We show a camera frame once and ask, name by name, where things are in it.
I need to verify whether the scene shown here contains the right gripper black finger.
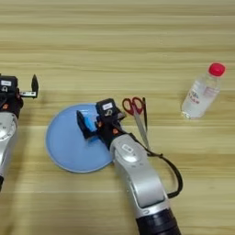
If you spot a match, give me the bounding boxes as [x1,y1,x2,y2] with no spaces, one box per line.
[75,109,93,140]

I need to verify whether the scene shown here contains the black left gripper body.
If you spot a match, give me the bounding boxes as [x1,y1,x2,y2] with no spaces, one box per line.
[0,90,39,119]

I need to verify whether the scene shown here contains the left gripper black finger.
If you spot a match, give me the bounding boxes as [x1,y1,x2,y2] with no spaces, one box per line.
[31,73,39,93]

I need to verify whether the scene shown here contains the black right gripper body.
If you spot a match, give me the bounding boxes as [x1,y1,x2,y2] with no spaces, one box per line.
[85,113,127,151]

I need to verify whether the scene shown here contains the clear red-capped water bottle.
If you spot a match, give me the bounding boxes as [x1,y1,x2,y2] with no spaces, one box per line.
[181,62,227,120]

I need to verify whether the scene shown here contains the left gripper's black labelled box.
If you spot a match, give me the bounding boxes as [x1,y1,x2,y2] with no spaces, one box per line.
[0,75,18,95]

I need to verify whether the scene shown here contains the gripper's black labelled box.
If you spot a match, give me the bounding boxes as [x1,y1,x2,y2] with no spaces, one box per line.
[0,75,18,95]
[95,97,118,118]

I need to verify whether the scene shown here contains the right gripper's black labelled box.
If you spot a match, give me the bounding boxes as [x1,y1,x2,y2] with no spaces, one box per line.
[95,97,118,118]

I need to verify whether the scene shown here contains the light blue round plate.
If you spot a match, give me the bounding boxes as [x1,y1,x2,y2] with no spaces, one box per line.
[44,103,117,173]

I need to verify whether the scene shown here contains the red-handled scissors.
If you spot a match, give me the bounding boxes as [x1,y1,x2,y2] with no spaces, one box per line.
[121,96,151,151]

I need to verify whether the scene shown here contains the right arm's black cable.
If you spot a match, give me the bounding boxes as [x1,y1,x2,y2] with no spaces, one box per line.
[128,131,184,199]

